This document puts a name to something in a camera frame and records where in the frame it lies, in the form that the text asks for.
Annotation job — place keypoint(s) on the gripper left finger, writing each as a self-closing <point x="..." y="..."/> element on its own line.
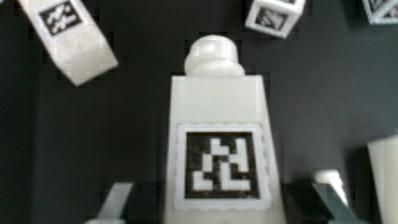
<point x="110" y="211"/>

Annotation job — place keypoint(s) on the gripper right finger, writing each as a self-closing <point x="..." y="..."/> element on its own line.
<point x="331" y="192"/>

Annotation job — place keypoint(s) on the white chair seat block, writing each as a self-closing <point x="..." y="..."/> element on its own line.
<point x="382" y="150"/>

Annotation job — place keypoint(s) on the white leg block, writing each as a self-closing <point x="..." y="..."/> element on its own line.
<point x="71" y="38"/>
<point x="222" y="189"/>

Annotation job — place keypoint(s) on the white tagged cube near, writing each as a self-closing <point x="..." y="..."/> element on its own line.
<point x="274" y="15"/>

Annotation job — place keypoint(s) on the white tagged cube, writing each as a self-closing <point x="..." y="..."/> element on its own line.
<point x="380" y="11"/>
<point x="274" y="15"/>

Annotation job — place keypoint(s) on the white tagged cube far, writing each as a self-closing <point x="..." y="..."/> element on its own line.
<point x="380" y="11"/>

